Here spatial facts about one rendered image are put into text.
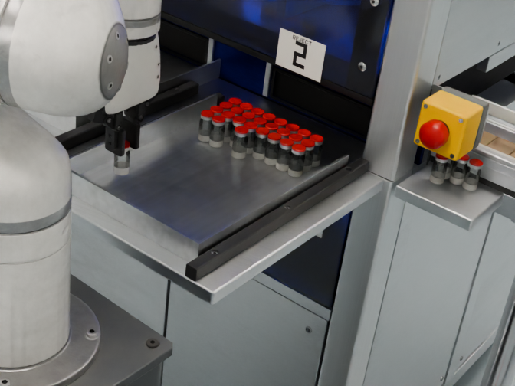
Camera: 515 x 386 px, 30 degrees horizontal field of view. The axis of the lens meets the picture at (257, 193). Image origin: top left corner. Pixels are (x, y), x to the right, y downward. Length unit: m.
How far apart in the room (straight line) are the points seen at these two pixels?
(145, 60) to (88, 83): 0.40
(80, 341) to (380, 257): 0.60
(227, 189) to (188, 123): 0.20
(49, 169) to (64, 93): 0.11
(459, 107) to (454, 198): 0.15
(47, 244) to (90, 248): 1.02
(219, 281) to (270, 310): 0.53
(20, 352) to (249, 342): 0.80
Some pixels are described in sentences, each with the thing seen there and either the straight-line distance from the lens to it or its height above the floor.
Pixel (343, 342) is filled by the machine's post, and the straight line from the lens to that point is 1.65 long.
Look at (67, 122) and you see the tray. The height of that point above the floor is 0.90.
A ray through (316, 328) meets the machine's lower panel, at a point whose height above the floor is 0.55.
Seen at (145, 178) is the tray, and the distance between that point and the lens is 1.38.
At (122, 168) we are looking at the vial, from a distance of 1.33.
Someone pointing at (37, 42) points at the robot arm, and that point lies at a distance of 0.85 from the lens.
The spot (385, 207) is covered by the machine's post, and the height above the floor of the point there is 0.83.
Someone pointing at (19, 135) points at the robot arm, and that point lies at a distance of 0.97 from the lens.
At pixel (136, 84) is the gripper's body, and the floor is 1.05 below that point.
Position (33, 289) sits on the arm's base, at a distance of 1.01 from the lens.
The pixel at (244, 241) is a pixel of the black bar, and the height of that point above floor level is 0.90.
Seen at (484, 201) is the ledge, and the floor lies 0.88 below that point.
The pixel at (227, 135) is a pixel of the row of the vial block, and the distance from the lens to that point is 1.48.
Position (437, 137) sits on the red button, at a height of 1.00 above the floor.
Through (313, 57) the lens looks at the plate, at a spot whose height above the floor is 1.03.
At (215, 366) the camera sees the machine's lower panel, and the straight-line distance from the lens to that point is 1.89.
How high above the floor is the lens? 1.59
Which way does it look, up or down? 31 degrees down
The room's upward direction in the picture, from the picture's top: 8 degrees clockwise
